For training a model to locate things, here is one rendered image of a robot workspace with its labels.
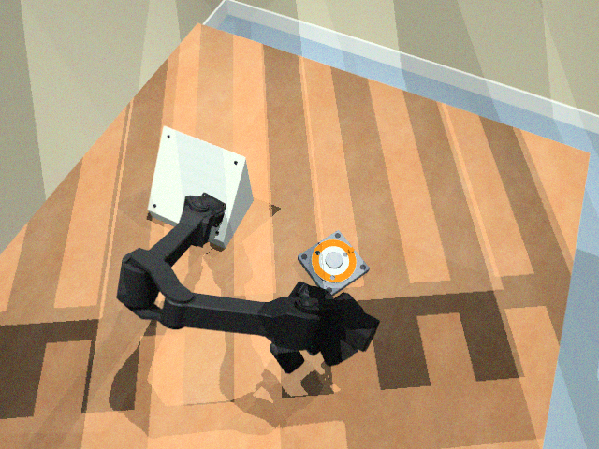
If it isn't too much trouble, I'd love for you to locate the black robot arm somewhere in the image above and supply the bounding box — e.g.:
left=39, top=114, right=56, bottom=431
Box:
left=116, top=193, right=380, bottom=367

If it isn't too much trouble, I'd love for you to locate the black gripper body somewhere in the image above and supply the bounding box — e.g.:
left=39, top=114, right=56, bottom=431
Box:
left=270, top=292, right=364, bottom=373

